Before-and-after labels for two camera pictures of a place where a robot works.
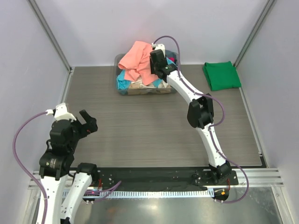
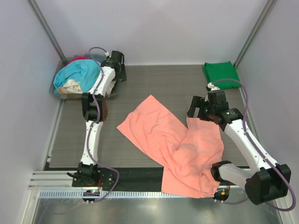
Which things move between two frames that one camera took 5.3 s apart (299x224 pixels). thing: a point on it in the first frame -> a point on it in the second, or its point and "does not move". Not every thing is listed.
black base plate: x=160 y=178 does not move
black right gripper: x=152 y=67 -> x=199 y=102
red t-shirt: x=171 y=58 -> x=77 y=58
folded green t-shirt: x=221 y=75 does not move
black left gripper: x=90 y=126 -> x=122 y=76
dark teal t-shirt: x=170 y=54 -> x=97 y=56
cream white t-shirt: x=162 y=85 -> x=73 y=87
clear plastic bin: x=133 y=76 -> x=98 y=57
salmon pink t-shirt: x=137 y=61 -> x=187 y=157
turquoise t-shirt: x=123 y=83 -> x=86 y=72
